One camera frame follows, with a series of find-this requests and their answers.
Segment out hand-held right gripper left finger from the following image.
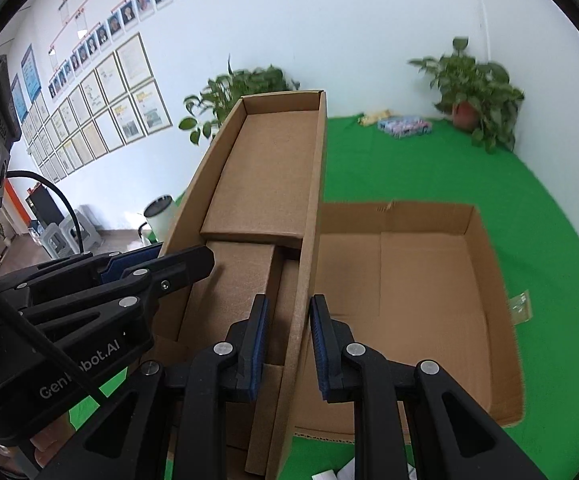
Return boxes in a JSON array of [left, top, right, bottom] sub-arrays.
[[34, 294, 273, 480]]

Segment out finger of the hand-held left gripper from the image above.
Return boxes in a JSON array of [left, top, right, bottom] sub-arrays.
[[0, 242, 165, 311], [20, 245, 216, 356]]

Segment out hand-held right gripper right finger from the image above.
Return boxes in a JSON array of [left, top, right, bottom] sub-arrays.
[[308, 294, 550, 480]]

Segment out large shallow cardboard box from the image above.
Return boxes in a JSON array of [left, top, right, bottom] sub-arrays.
[[289, 200, 526, 445]]

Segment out narrow cardboard insert box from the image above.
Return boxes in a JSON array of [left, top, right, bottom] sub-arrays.
[[152, 89, 329, 480]]

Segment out person's left hand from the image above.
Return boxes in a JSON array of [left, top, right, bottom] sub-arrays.
[[28, 422, 74, 467]]

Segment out white cylinder cup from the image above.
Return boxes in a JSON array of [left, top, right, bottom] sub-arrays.
[[142, 195, 175, 246]]

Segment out grey plastic stool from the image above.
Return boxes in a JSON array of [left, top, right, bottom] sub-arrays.
[[72, 205, 103, 248], [37, 222, 78, 259]]

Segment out black cabinet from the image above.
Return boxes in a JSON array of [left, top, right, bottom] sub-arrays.
[[26, 186, 65, 227]]

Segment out white paper scraps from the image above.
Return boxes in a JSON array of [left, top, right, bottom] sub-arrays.
[[312, 460, 415, 480]]

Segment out group of framed certificates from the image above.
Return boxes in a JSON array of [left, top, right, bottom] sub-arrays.
[[20, 32, 173, 183]]

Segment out leafy green potted plant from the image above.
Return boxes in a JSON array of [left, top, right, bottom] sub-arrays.
[[178, 55, 300, 148]]

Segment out row of portrait photos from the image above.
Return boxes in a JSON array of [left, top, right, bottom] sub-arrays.
[[47, 0, 275, 103]]

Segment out clear plastic piece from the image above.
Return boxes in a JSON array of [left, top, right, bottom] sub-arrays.
[[509, 291, 533, 325]]

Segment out green tablecloth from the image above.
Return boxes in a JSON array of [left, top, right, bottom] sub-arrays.
[[67, 112, 579, 480]]

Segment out yellow packet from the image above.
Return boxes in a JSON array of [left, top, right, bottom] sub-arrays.
[[359, 110, 393, 127]]

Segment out blue patterned packet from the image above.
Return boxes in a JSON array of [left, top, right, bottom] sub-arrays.
[[377, 116, 433, 137]]

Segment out potted plant red-brown pot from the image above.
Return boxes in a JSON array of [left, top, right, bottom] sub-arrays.
[[408, 36, 525, 155]]

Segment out blue wall notice board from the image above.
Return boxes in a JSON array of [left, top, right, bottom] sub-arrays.
[[21, 44, 43, 103], [10, 74, 28, 123]]

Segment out black cable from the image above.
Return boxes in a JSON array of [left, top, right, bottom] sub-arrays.
[[0, 264, 109, 403], [4, 170, 82, 257]]

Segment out white wall conduit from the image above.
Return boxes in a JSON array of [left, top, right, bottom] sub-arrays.
[[473, 0, 493, 52]]

